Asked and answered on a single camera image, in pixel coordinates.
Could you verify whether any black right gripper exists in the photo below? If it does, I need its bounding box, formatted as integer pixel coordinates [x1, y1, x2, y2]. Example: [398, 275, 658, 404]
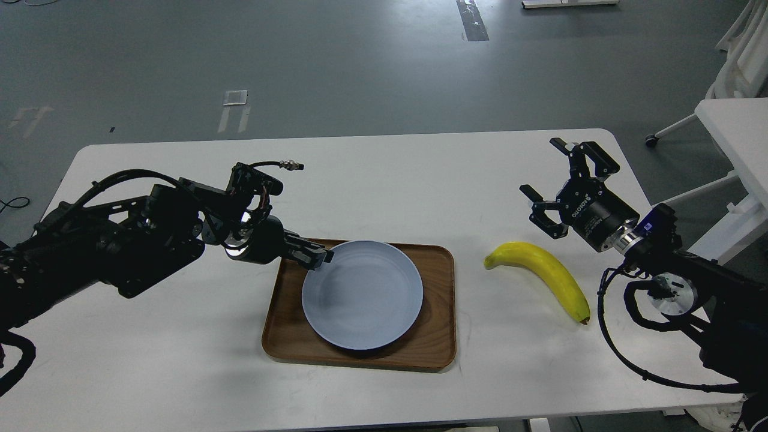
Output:
[519, 137, 639, 253]

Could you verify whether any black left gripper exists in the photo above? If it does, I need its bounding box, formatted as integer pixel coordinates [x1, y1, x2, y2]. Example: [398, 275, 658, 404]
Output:
[227, 215, 334, 271]

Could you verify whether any light blue plate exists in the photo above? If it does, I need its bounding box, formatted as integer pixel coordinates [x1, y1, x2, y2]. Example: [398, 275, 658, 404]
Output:
[301, 240, 424, 350]

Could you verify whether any yellow banana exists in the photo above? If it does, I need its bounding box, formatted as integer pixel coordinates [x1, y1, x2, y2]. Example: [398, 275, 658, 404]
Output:
[483, 241, 592, 325]

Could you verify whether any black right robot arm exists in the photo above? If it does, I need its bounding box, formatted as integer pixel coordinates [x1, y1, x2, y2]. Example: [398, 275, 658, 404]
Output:
[520, 137, 766, 394]

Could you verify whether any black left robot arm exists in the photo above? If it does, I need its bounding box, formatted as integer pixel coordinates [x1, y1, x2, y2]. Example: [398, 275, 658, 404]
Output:
[1, 160, 334, 394]

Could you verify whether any white rolling chair base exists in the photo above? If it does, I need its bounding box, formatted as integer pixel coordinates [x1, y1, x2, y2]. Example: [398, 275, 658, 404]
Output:
[645, 0, 768, 149]

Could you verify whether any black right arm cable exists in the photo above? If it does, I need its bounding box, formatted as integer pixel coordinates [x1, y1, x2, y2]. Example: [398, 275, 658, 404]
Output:
[596, 267, 745, 394]

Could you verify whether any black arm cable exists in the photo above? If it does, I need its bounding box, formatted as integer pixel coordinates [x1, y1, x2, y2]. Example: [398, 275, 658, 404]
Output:
[596, 267, 745, 394]
[0, 330, 37, 397]

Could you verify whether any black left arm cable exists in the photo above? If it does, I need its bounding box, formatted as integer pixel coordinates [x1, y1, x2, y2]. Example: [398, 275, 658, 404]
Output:
[0, 330, 37, 397]

